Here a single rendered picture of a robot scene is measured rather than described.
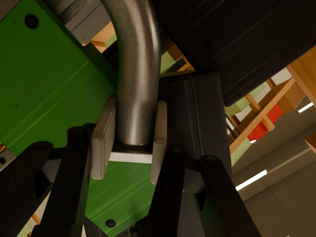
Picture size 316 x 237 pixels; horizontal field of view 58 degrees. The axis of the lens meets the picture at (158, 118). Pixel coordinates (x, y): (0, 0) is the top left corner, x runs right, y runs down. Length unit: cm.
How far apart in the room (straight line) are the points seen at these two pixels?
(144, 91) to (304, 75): 87
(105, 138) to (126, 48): 6
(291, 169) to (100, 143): 776
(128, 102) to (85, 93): 5
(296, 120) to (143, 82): 955
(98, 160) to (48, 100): 10
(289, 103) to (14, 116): 409
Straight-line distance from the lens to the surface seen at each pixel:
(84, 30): 87
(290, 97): 430
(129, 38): 19
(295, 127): 977
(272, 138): 975
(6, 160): 46
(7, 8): 27
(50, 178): 17
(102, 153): 17
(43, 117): 26
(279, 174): 790
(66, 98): 25
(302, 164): 789
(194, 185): 16
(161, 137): 17
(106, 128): 17
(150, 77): 20
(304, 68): 103
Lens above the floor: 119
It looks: 2 degrees up
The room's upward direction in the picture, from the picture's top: 142 degrees clockwise
